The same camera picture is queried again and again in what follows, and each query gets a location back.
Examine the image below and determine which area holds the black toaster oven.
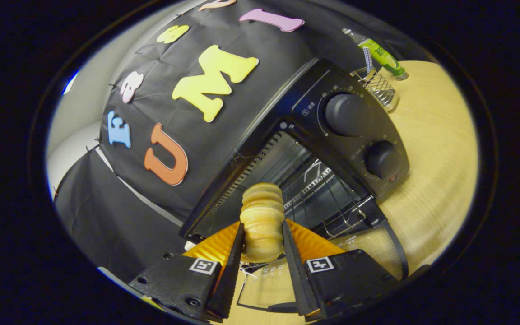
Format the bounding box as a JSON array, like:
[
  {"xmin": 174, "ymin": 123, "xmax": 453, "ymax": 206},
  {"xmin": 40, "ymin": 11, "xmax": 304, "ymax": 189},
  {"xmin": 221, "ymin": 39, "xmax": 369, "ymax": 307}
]
[{"xmin": 179, "ymin": 58, "xmax": 410, "ymax": 314}]

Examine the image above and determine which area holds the yellow ridged bread roll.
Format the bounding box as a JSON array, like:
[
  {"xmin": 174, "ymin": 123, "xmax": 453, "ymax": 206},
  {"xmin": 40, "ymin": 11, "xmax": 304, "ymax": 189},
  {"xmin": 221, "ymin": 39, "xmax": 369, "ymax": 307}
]
[{"xmin": 240, "ymin": 182, "xmax": 285, "ymax": 263}]

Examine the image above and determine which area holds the black backdrop cloth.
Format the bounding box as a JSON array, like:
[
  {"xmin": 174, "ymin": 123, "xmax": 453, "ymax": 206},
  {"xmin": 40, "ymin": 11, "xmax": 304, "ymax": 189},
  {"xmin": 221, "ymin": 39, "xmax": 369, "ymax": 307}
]
[{"xmin": 52, "ymin": 0, "xmax": 423, "ymax": 283}]

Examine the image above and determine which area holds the striped straw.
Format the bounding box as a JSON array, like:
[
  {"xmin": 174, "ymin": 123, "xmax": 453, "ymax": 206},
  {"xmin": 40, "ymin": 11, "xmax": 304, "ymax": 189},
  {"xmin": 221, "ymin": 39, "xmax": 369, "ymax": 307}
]
[{"xmin": 362, "ymin": 46, "xmax": 374, "ymax": 75}]

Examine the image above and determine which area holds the metal wire basket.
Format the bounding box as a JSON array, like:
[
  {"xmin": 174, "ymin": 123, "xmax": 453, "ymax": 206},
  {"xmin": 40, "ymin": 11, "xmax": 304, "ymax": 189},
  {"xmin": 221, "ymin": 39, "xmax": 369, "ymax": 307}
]
[{"xmin": 349, "ymin": 67, "xmax": 399, "ymax": 112}]

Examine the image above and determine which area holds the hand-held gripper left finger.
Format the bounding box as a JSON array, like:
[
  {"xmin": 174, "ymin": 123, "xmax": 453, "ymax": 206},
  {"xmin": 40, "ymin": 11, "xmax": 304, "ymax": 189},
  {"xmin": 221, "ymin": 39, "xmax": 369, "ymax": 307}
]
[{"xmin": 128, "ymin": 221, "xmax": 246, "ymax": 322}]

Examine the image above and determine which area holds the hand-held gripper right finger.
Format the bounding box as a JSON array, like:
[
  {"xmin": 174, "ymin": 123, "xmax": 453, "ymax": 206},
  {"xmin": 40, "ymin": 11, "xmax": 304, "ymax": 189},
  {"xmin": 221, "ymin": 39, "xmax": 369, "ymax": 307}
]
[{"xmin": 282, "ymin": 219, "xmax": 400, "ymax": 322}]

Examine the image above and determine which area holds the green label drink bottle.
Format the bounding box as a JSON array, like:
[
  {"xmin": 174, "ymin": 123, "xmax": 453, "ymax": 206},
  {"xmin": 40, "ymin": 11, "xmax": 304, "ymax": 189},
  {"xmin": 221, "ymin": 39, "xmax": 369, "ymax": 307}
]
[{"xmin": 342, "ymin": 28, "xmax": 409, "ymax": 81}]

